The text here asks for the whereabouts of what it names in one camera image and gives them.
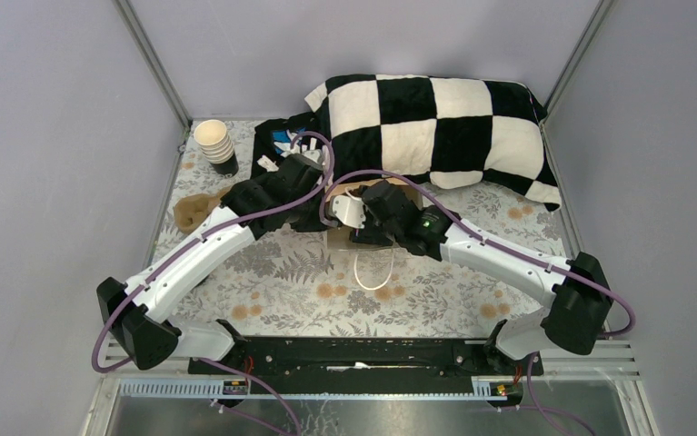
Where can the black blue printed cloth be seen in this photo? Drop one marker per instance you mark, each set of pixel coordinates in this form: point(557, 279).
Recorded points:
point(296, 123)

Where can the right aluminium frame post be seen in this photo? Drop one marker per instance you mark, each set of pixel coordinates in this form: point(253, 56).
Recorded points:
point(590, 31)

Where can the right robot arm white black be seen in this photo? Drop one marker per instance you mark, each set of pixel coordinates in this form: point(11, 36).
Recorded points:
point(570, 292)

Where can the white brown paper bag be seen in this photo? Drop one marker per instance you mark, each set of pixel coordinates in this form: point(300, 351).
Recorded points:
point(358, 239)

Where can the aluminium frame post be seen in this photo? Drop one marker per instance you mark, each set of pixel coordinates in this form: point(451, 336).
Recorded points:
point(590, 31)
point(136, 29)

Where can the left aluminium frame post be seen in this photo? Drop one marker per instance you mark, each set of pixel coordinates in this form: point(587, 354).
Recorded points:
point(136, 29)

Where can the floral patterned table mat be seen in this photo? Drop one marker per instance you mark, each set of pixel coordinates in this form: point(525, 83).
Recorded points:
point(289, 284)

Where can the black white checkered blanket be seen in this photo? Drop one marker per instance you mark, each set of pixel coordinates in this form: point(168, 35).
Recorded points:
point(451, 132)

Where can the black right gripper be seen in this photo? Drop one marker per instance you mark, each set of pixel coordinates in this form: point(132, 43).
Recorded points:
point(366, 233)

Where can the stack of paper cups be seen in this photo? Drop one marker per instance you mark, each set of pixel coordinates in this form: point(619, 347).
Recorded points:
point(217, 147)

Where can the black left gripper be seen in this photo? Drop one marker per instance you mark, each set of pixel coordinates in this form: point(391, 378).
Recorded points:
point(316, 224)

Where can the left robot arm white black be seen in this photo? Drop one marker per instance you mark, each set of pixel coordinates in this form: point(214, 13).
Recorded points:
point(138, 311)

